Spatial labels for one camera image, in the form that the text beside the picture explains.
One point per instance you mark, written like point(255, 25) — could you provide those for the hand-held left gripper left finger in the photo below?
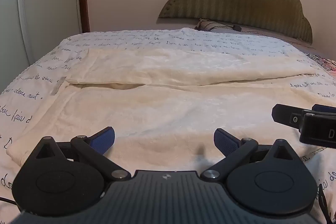
point(103, 139)

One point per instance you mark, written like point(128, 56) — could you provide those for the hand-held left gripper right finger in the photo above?
point(225, 144)

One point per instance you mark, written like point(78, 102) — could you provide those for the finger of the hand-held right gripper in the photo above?
point(324, 108)
point(284, 115)

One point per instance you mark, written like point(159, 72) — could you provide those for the cream plush pants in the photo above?
point(157, 108)

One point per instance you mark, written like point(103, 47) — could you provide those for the floral patterned blanket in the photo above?
point(324, 62)

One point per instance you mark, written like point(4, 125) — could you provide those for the white script-print bedspread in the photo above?
point(31, 98)

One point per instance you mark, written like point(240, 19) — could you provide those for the striped pillow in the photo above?
point(218, 25)

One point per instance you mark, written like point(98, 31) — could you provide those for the white flower-sticker wardrobe door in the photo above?
point(39, 16)

